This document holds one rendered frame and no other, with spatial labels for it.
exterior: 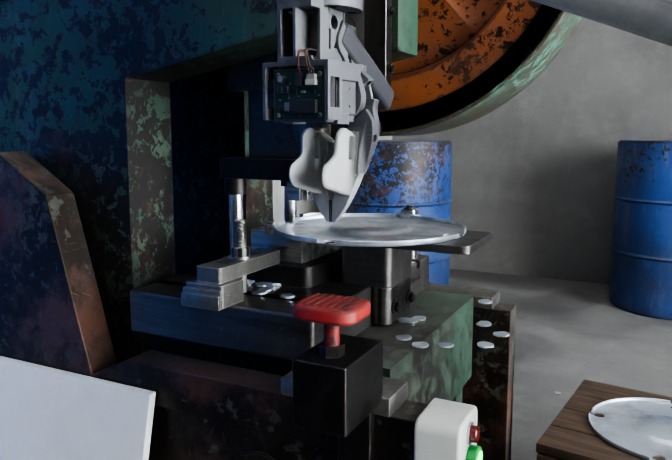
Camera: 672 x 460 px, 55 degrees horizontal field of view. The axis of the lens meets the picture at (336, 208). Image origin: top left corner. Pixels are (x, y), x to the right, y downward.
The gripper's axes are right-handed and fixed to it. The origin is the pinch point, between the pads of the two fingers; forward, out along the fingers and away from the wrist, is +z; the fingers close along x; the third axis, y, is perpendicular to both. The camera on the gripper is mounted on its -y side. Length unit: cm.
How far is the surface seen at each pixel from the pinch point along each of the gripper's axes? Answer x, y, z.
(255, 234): -28.1, -22.7, 8.3
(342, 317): 2.8, 3.3, 10.0
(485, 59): -7, -65, -21
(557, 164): -56, -359, 14
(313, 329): -8.9, -9.5, 16.6
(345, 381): 3.2, 3.4, 16.2
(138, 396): -31.6, -1.8, 27.4
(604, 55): -32, -361, -51
